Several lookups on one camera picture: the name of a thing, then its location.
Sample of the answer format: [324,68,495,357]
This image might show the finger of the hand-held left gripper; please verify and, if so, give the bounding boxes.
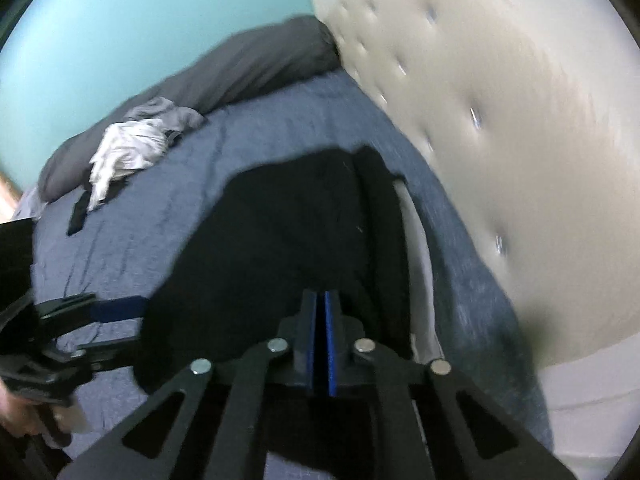
[34,292,147,333]
[52,335,143,371]

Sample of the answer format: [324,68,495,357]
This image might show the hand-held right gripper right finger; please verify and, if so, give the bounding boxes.
[324,290,578,480]

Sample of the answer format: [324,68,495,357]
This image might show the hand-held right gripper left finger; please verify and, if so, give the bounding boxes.
[57,288,320,480]

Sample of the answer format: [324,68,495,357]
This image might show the plain black garment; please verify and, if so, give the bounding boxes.
[135,149,373,396]

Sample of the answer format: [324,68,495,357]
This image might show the black sweater with white trim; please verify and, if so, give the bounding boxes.
[352,146,413,356]

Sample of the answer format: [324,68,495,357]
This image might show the person's left hand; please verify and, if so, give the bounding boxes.
[0,390,90,438]

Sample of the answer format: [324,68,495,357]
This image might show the light grey blanket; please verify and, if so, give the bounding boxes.
[12,185,48,221]

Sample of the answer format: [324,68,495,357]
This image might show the white shirt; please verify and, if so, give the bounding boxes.
[89,119,169,212]

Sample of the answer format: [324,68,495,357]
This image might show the grey garment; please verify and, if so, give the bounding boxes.
[124,96,207,136]

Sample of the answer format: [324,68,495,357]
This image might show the dark grey rolled duvet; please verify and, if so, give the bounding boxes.
[37,14,343,203]

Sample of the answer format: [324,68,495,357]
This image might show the cream tufted headboard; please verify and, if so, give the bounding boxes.
[305,0,640,371]

